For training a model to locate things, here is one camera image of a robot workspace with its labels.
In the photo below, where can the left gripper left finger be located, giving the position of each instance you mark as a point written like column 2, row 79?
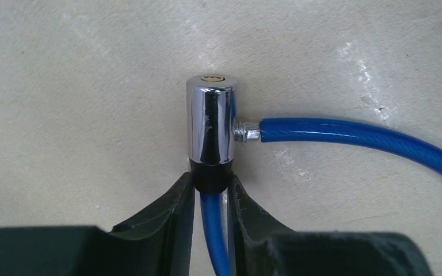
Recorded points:
column 155, row 241

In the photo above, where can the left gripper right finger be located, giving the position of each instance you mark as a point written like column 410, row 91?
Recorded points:
column 259, row 244

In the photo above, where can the blue cable lock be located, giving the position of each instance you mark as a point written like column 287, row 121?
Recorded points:
column 213, row 131

